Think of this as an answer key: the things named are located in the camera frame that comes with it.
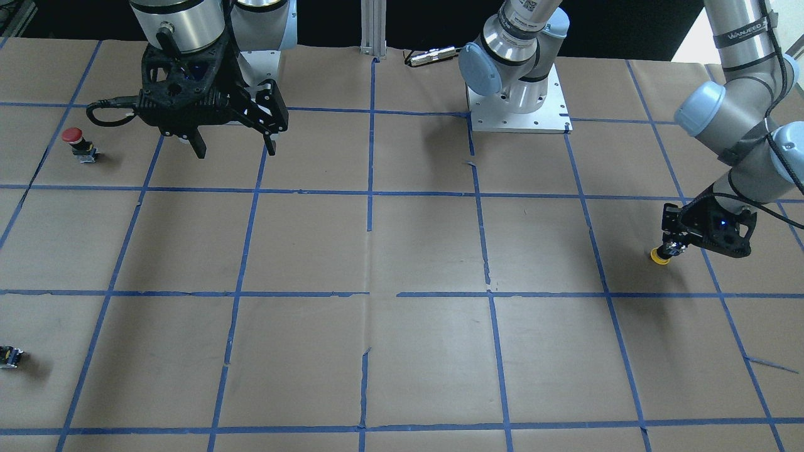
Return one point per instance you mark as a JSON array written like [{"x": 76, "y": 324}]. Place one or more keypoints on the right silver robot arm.
[{"x": 261, "y": 29}]

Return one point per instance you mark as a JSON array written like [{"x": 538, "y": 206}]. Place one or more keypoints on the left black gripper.
[{"x": 676, "y": 220}]

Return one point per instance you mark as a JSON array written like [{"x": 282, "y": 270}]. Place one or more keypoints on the red push button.
[{"x": 83, "y": 150}]

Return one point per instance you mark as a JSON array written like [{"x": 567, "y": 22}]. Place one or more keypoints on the aluminium frame post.
[{"x": 373, "y": 15}]

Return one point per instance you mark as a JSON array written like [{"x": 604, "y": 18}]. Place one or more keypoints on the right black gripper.
[{"x": 237, "y": 80}]

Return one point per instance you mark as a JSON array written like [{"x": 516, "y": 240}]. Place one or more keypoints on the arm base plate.
[{"x": 521, "y": 116}]

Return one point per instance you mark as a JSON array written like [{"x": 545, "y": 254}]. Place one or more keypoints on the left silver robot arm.
[{"x": 509, "y": 64}]

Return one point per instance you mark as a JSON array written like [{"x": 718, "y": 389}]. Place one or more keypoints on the yellow push button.
[{"x": 663, "y": 254}]

